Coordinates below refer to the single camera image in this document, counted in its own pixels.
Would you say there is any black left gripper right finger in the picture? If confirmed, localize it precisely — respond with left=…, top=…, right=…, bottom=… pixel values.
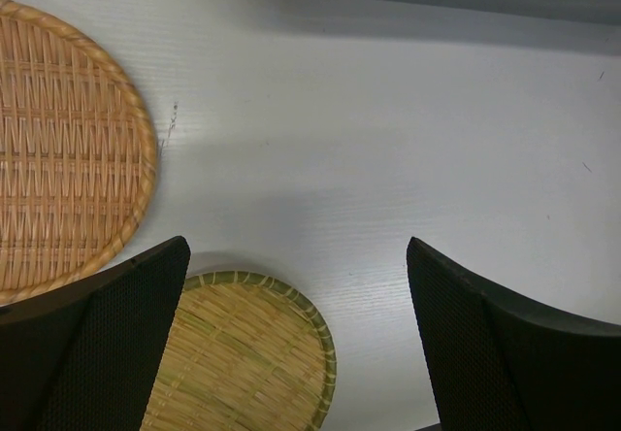
left=407, top=238, right=620, bottom=430

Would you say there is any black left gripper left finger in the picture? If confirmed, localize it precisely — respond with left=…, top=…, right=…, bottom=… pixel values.
left=1, top=236, right=190, bottom=430

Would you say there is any round green-rimmed bamboo tray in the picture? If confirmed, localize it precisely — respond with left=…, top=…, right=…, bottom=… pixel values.
left=142, top=271, right=337, bottom=430

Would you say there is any round tan woven tray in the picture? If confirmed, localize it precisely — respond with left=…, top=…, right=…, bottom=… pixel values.
left=1, top=0, right=158, bottom=305

